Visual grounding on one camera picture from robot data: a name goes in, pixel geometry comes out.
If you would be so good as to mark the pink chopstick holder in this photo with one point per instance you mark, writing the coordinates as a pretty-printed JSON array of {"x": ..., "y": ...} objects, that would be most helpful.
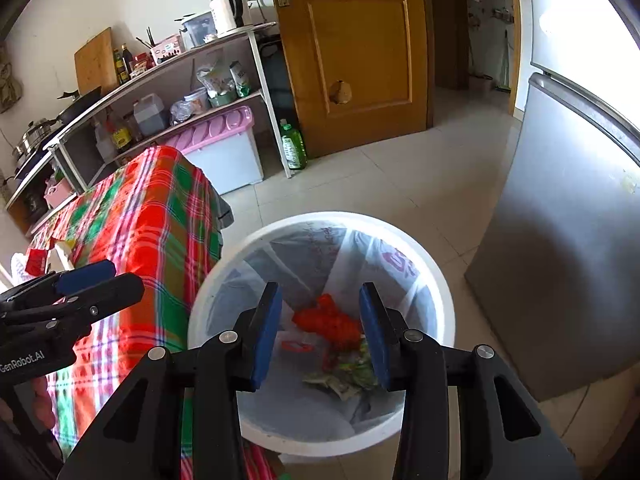
[{"x": 167, "y": 51}]

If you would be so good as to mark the dark chopsticks bunch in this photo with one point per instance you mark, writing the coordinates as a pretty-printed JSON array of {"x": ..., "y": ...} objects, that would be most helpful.
[{"x": 146, "y": 39}]

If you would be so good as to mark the tall white metal shelf rack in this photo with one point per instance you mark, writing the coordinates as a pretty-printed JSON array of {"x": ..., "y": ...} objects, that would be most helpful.
[{"x": 200, "y": 60}]

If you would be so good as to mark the hanging cloth bag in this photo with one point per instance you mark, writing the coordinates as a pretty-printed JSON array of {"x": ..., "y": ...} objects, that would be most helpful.
[{"x": 10, "y": 80}]

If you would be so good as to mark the green bowl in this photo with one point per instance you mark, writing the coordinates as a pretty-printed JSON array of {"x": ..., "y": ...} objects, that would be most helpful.
[{"x": 222, "y": 99}]

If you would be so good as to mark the crumpled clear plastic bag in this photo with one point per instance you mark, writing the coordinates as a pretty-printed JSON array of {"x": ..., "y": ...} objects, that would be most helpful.
[{"x": 180, "y": 112}]

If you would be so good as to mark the clear plastic bottle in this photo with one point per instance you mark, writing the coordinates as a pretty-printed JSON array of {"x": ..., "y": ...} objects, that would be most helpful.
[{"x": 104, "y": 145}]

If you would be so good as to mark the red box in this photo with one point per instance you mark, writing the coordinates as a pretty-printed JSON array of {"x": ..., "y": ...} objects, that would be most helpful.
[{"x": 37, "y": 261}]

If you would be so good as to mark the red plastic bag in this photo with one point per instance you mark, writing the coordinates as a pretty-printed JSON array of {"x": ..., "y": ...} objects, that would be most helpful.
[{"x": 330, "y": 325}]

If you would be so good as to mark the pink plastic basket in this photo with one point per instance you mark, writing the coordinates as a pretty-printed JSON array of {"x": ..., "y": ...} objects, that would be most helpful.
[{"x": 60, "y": 192}]

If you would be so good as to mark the wooden cutting board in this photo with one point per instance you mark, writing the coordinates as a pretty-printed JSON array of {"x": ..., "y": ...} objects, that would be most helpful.
[{"x": 95, "y": 62}]

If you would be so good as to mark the black kitchen appliance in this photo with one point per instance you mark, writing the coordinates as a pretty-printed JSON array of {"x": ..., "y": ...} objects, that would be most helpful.
[{"x": 34, "y": 202}]

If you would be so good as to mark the green mop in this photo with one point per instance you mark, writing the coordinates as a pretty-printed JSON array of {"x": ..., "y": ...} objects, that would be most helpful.
[{"x": 506, "y": 70}]

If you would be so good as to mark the steel steamer pot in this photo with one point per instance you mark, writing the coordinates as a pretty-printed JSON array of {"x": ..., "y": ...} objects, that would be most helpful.
[{"x": 32, "y": 137}]

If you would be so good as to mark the clear plastic jug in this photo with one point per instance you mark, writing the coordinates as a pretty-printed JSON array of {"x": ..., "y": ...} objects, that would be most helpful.
[{"x": 150, "y": 117}]

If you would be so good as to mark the clear plastic food bag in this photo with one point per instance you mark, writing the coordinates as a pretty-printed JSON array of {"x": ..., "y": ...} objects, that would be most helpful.
[{"x": 215, "y": 77}]

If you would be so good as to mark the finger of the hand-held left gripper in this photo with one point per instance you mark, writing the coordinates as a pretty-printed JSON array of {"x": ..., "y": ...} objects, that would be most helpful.
[
  {"x": 115, "y": 290},
  {"x": 85, "y": 275}
]

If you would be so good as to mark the silver refrigerator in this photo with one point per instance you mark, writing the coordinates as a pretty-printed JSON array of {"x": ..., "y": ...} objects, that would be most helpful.
[{"x": 560, "y": 235}]

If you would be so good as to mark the dark oil bottle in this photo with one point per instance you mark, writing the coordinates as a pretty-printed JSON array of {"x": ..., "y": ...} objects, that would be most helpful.
[
  {"x": 127, "y": 62},
  {"x": 119, "y": 67}
]

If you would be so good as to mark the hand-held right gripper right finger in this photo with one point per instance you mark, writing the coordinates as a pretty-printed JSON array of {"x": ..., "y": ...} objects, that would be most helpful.
[{"x": 375, "y": 340}]

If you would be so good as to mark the white trash bin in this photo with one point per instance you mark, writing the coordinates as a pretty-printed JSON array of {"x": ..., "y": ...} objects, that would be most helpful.
[{"x": 320, "y": 218}]

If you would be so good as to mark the red sauce jar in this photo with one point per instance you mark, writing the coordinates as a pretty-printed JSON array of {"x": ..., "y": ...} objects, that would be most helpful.
[
  {"x": 138, "y": 65},
  {"x": 148, "y": 60}
]

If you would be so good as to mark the low white shelf unit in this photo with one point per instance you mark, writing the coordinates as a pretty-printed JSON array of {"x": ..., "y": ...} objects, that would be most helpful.
[{"x": 30, "y": 175}]

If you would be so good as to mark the black frying pan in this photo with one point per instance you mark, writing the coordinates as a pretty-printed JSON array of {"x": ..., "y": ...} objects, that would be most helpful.
[{"x": 82, "y": 102}]

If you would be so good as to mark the black induction cooker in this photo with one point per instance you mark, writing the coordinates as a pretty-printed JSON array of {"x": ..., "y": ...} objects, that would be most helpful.
[{"x": 27, "y": 166}]

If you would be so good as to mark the brown wooden door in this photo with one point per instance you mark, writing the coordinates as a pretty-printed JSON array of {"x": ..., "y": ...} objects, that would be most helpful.
[{"x": 350, "y": 60}]

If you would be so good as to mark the white plastic bin liner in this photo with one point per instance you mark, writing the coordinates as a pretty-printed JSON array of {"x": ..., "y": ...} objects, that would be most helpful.
[{"x": 390, "y": 265}]

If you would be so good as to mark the pink lid storage box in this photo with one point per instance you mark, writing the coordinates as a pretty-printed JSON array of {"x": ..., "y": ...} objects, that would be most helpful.
[{"x": 220, "y": 145}]

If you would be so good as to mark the clear plastic lidded container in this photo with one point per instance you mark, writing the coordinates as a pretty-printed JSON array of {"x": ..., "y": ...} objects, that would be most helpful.
[{"x": 197, "y": 30}]

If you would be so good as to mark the white lidded jar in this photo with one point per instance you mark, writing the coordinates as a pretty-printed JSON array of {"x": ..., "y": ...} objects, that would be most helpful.
[{"x": 196, "y": 101}]

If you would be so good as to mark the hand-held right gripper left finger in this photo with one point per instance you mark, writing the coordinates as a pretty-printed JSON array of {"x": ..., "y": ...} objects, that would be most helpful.
[{"x": 267, "y": 340}]

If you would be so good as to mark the green detergent bottle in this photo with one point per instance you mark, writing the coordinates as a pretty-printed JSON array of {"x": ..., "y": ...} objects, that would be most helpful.
[{"x": 294, "y": 147}]

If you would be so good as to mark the green white packet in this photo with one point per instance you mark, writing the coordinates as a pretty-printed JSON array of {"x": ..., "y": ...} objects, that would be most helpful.
[{"x": 241, "y": 80}]

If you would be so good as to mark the yellow label bottle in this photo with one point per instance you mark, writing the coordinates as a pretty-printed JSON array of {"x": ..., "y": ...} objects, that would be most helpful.
[{"x": 120, "y": 132}]

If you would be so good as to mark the plaid red green tablecloth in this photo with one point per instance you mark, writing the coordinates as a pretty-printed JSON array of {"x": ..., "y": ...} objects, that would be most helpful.
[{"x": 150, "y": 240}]

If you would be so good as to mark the white electric kettle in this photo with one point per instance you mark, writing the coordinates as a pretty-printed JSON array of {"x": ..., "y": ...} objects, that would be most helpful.
[{"x": 225, "y": 7}]

